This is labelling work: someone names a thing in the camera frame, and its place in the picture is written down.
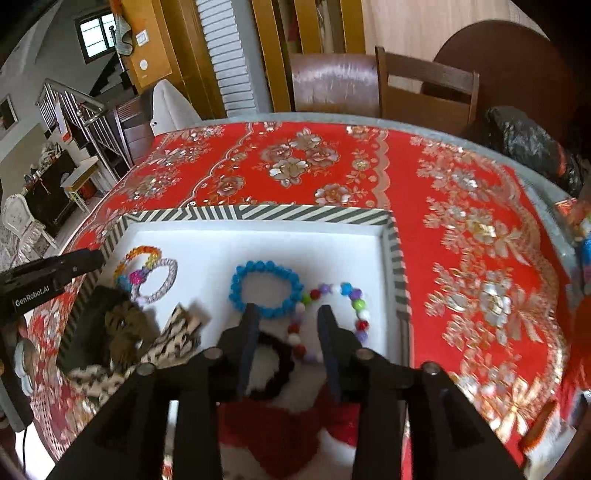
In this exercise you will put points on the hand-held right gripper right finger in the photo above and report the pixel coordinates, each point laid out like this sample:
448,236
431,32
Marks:
328,350

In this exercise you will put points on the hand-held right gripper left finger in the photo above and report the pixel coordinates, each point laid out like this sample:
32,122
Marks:
247,341

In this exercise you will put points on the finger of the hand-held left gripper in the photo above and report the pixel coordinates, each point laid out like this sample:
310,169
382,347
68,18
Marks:
55,267

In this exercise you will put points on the striped cardboard box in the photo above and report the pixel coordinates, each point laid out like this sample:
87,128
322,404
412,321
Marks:
277,240

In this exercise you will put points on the black hair accessory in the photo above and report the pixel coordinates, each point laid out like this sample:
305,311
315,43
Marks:
87,323

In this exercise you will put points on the white ornate chair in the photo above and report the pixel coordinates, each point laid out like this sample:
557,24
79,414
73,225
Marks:
18,217

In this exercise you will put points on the leopard print bow scrunchie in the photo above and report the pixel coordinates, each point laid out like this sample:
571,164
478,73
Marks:
180,332

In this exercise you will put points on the dark wooden cabinet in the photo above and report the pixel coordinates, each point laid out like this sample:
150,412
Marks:
46,189

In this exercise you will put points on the brown hair claw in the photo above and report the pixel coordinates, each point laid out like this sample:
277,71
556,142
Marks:
127,327

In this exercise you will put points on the red white plush accessory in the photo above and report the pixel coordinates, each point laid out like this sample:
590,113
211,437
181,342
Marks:
277,434

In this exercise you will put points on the small white table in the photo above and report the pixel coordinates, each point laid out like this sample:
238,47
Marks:
81,173

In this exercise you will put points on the metal stair railing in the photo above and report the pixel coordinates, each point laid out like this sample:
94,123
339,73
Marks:
92,124

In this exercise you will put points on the red floral tablecloth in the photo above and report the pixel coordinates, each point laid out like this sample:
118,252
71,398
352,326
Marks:
461,230

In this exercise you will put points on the window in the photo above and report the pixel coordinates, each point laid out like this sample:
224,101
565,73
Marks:
94,32

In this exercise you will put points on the hanging grey cloth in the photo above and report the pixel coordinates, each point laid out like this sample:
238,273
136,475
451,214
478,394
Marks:
122,37

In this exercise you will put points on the orange-red cloth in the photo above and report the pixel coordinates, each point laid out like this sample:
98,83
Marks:
582,350

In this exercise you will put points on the wooden slat-back chair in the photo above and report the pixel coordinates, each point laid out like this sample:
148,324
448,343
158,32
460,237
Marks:
429,110

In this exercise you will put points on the brown leather chair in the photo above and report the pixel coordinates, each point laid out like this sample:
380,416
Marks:
332,83

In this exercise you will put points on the white louvered door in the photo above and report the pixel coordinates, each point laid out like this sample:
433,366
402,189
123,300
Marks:
226,55

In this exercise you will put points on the blue floral packet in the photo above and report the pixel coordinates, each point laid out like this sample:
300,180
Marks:
586,254

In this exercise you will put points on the black plastic bag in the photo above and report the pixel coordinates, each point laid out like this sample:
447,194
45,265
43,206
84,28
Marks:
521,134

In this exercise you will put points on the round dark wooden tabletop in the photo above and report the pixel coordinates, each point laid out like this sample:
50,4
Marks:
503,64

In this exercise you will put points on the white wall switch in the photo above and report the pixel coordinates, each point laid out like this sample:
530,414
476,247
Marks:
143,38

